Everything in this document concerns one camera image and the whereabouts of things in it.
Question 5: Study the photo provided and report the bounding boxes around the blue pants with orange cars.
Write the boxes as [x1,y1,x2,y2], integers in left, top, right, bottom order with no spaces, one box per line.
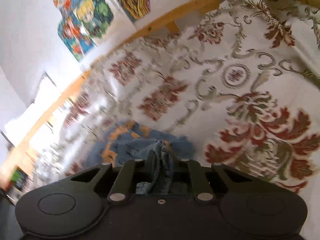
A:
[83,120,195,195]

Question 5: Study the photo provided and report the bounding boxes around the floral white bedspread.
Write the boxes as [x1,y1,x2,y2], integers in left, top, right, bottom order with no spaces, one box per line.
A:
[32,0,320,201]

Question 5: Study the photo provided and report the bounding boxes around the blond chibi character poster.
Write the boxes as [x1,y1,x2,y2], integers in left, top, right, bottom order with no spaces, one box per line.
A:
[75,0,114,39]

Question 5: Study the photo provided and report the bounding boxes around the white window frame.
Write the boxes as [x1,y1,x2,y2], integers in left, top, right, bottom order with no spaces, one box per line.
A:
[1,72,59,152]

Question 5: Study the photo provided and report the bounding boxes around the wooden bed frame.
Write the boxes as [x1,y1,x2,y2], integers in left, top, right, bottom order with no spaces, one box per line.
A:
[0,0,320,181]

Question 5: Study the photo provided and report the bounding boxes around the anime girl poster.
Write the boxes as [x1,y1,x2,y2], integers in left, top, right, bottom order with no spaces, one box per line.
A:
[53,0,95,62]

